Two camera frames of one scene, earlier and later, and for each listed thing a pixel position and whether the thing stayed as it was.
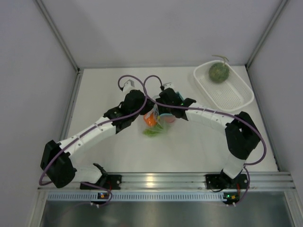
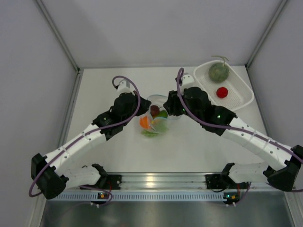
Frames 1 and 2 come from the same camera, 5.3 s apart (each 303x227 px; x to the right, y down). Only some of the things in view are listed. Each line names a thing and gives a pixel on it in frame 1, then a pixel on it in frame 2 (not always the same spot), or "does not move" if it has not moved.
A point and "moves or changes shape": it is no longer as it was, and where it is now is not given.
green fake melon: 218,72 does not move
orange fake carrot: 150,119 to 144,122
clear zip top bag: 155,123 moves or changes shape
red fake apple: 169,119 to 222,92
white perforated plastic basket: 236,92 does not move
